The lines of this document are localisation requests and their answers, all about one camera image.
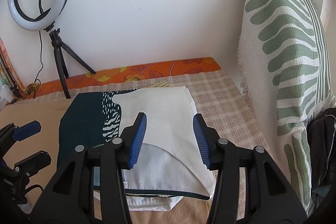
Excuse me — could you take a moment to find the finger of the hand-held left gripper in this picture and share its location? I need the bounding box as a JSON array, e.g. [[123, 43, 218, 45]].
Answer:
[[13, 151, 52, 176], [0, 120, 42, 161]]

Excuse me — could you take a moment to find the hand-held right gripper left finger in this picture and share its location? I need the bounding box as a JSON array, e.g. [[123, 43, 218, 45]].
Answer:
[[29, 112, 147, 224]]

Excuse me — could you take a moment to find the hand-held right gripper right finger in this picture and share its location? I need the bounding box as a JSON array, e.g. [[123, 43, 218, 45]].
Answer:
[[192, 114, 308, 224]]

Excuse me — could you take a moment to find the teal and white printed garment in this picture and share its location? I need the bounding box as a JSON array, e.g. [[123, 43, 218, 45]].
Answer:
[[58, 85, 217, 201]]

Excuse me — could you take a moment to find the white plastic scoop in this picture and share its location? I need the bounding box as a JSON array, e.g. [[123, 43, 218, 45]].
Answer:
[[0, 85, 10, 101]]

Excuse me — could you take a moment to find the silver folded tripod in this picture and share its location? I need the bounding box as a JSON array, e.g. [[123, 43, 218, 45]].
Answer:
[[0, 51, 20, 102]]

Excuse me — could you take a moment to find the beige checked blanket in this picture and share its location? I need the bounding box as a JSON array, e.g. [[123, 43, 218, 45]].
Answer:
[[0, 70, 279, 161]]

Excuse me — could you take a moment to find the yellow striped cloth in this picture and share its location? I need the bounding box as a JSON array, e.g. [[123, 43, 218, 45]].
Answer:
[[146, 81, 172, 89]]

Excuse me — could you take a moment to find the orange floral bed sheet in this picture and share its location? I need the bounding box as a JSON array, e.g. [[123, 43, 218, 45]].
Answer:
[[22, 56, 220, 98]]

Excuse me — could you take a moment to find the colourful floral cloth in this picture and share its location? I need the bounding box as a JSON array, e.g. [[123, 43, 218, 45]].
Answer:
[[0, 39, 40, 98]]

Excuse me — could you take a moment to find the green leaf patterned pillow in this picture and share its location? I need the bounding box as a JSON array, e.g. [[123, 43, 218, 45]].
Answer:
[[238, 0, 332, 216]]

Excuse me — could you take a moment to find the dark clothing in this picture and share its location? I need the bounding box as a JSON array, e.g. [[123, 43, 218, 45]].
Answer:
[[306, 106, 336, 203]]

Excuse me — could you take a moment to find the black cable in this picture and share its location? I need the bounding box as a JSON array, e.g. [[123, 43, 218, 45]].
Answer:
[[25, 30, 45, 96]]

